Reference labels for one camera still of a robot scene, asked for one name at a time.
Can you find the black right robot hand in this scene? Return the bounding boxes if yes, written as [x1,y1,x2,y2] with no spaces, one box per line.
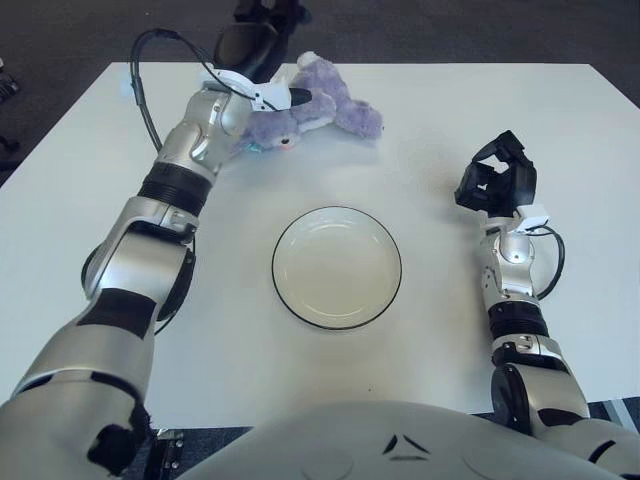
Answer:
[453,130,539,220]

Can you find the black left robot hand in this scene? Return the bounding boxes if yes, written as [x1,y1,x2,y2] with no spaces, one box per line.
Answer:
[212,0,314,107]

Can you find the purple plush bunny doll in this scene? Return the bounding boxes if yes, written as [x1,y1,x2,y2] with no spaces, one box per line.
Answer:
[232,51,386,154]

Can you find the white plate with black rim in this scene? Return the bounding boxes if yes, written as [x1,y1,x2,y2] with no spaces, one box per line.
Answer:
[271,206,403,330]

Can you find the grey table leg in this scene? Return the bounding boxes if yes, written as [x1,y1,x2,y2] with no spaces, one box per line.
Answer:
[594,399,640,426]

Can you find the black chair base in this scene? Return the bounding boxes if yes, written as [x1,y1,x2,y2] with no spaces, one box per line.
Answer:
[0,133,22,169]

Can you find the grey robot torso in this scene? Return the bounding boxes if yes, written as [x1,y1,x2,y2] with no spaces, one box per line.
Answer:
[174,399,601,480]

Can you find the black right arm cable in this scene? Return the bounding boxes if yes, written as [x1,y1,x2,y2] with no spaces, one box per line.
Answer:
[538,225,567,302]

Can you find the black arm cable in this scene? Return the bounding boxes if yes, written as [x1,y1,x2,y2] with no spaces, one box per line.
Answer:
[129,28,241,337]
[538,225,567,302]

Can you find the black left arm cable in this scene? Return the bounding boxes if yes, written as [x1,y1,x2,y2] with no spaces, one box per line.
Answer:
[129,28,241,337]

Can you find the black metal bracket with screws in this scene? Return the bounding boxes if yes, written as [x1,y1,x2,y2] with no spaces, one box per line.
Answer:
[149,427,187,480]

